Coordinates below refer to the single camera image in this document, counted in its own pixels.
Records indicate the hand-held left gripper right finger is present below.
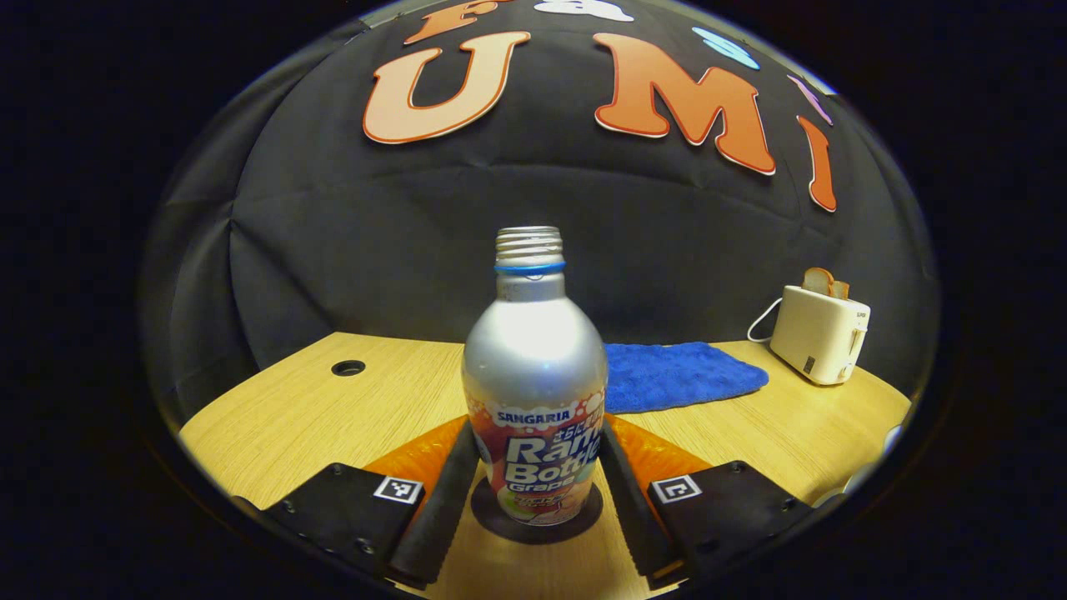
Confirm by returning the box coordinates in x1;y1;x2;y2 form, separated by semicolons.
599;414;822;588

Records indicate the silver water bottle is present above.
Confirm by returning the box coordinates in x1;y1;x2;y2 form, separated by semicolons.
462;226;609;528

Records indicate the blue towel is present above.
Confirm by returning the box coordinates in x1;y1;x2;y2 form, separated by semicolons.
602;342;769;415

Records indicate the white toaster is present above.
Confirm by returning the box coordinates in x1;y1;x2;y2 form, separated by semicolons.
769;285;871;386

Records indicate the white toaster cable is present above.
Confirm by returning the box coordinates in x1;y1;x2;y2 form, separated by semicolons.
747;297;784;344

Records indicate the black backdrop cloth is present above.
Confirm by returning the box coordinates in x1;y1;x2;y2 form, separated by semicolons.
140;0;941;418

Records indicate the dark round coaster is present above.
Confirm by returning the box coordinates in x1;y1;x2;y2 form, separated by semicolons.
470;475;604;546

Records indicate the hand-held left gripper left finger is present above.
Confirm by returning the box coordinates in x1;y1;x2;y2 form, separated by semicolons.
232;414;483;588

